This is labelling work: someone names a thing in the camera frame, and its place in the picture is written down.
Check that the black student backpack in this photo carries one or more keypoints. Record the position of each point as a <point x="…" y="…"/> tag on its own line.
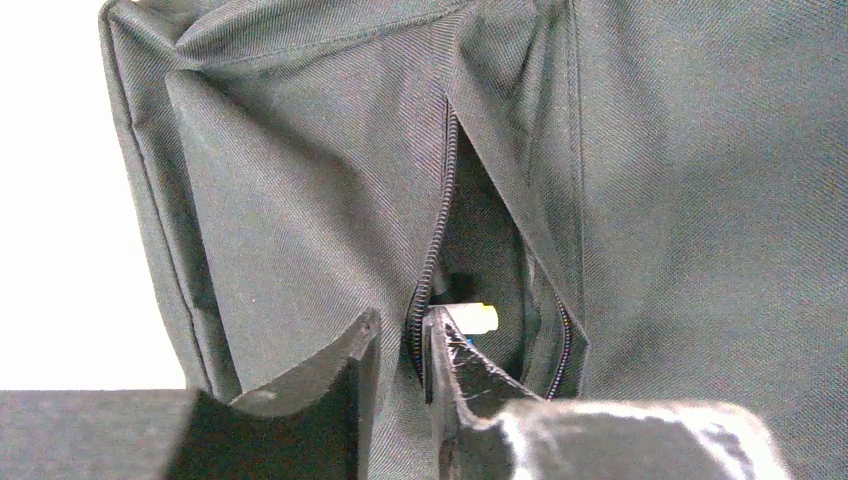
<point x="652" y="194"/>

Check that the yellow white marker pen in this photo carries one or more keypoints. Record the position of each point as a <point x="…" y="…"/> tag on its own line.
<point x="473" y="318"/>

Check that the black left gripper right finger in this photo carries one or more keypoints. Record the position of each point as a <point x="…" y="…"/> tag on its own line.
<point x="487" y="425"/>

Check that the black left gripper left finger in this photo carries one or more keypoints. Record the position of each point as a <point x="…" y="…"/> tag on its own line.
<point x="312" y="422"/>

